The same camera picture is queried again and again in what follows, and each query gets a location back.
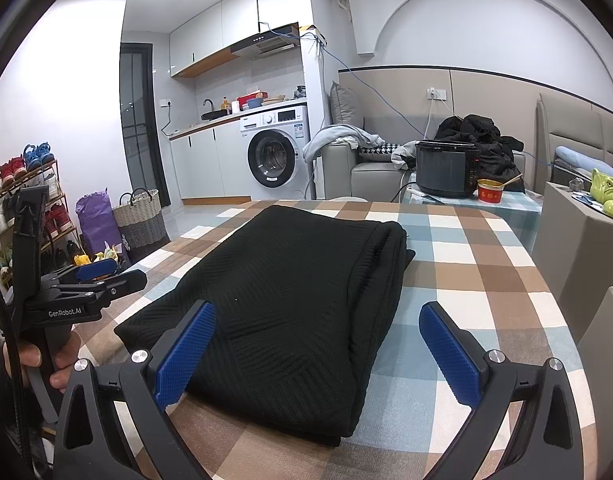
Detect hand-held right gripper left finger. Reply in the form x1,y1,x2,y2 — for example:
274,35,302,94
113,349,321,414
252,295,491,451
51,299,218,480

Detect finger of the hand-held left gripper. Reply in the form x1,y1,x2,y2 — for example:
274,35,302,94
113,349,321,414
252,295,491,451
41,259,121,288
56,269,148,305

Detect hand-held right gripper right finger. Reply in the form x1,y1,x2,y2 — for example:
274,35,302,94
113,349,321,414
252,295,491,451
419,301,584,480

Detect black knit sweater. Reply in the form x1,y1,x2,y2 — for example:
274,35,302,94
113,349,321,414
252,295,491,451
114,204,416,448

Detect black clothes pile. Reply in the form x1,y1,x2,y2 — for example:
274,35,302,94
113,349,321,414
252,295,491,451
433,115,527,193

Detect person's left hand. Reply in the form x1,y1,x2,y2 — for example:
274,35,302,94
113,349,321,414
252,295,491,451
1,326,84,395

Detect wooden shoe rack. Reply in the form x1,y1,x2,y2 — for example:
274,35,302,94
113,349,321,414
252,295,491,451
0,142,84,286

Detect purple bag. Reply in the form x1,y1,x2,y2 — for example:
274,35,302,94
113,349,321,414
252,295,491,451
75,189,122,256

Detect woven laundry basket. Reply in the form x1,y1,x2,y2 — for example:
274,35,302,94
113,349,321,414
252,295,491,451
111,187,168,251

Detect brown blue checked tablecloth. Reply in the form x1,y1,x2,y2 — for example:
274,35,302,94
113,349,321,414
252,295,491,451
71,200,594,480

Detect group of assorted shoes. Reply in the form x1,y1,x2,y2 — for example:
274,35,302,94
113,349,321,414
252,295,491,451
0,142,72,281

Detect white kitchen counter cabinet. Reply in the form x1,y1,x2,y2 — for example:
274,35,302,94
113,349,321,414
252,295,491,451
169,100,309,206

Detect dark glass door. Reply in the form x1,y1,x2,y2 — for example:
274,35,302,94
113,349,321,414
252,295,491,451
119,42,171,208

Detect teal checked tablecloth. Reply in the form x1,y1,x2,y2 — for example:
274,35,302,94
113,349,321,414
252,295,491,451
400,180,543,251

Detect red paper bowl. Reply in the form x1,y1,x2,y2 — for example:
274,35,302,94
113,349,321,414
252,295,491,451
476,179,507,203

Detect black rice cooker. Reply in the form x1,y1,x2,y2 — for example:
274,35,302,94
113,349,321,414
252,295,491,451
415,140,482,197

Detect white washing machine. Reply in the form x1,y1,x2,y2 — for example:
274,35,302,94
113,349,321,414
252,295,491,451
239,105,312,201

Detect grey sofa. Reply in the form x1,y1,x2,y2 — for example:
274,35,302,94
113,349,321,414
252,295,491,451
321,80,527,201

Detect white grey garment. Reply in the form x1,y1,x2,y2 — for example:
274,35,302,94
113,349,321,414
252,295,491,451
390,142,418,170

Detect houndstooth cushion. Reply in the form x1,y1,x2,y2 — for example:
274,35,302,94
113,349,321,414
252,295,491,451
359,142,402,162

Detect red plastic basket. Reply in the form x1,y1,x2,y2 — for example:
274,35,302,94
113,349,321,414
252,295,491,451
236,92,267,111

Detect blue pillow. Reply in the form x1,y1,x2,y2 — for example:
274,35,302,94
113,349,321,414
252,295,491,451
556,146,613,183

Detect light grey garment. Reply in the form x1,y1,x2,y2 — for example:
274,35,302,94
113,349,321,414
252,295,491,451
303,124,387,161

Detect grey bed headboard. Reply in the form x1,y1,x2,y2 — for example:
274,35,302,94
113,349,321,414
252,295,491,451
535,91,613,196

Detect grey cushion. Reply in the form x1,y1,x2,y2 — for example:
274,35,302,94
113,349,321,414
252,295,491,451
329,81,365,131

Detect range hood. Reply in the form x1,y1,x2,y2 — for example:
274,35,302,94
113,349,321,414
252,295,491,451
231,22,301,58

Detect white wall cabinets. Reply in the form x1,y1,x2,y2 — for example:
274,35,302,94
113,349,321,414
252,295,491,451
169,0,294,78

